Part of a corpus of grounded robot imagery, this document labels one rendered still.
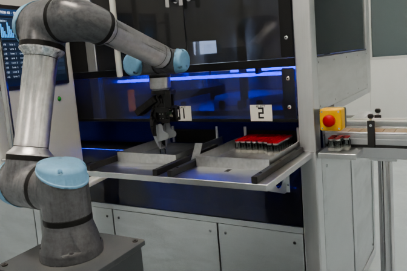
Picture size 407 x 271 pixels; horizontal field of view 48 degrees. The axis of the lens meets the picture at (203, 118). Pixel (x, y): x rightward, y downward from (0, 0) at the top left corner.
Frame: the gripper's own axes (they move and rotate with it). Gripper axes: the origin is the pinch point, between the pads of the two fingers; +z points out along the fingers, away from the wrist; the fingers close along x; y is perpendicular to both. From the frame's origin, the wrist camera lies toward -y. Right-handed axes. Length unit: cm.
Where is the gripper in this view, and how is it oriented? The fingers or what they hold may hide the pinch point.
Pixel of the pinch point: (160, 144)
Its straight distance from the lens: 169.1
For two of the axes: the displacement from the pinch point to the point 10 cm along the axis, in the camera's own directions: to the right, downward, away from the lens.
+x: 5.0, -1.6, 8.5
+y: 8.6, 0.0, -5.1
